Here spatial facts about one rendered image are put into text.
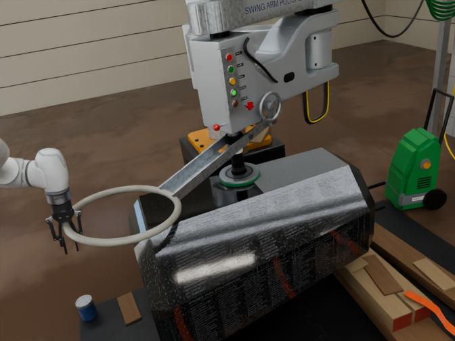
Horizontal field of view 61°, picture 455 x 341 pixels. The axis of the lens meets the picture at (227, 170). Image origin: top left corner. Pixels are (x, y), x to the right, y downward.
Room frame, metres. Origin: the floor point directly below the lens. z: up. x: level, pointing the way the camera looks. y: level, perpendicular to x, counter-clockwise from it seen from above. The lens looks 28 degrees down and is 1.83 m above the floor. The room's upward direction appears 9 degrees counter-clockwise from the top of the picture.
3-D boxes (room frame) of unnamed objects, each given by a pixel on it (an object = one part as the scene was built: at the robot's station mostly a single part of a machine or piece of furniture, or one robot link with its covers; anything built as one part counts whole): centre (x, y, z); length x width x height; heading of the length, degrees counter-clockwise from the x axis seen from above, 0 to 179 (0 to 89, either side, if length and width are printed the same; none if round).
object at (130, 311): (1.80, 0.75, 0.02); 0.25 x 0.10 x 0.01; 23
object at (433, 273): (1.62, -1.10, 0.09); 0.25 x 0.10 x 0.01; 13
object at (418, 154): (2.49, -1.41, 0.43); 0.35 x 0.35 x 0.87; 2
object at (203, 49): (1.83, -0.12, 1.35); 0.36 x 0.22 x 0.45; 127
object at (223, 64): (1.65, -0.07, 1.40); 0.08 x 0.03 x 0.28; 127
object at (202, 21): (1.99, -0.34, 1.64); 0.96 x 0.25 x 0.17; 127
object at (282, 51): (2.01, -0.38, 1.33); 0.74 x 0.23 x 0.49; 127
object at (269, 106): (1.76, -0.23, 1.22); 0.15 x 0.10 x 0.15; 127
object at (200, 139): (2.53, -0.04, 0.76); 0.49 x 0.49 x 0.05; 17
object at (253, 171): (1.78, -0.06, 0.87); 0.21 x 0.21 x 0.01
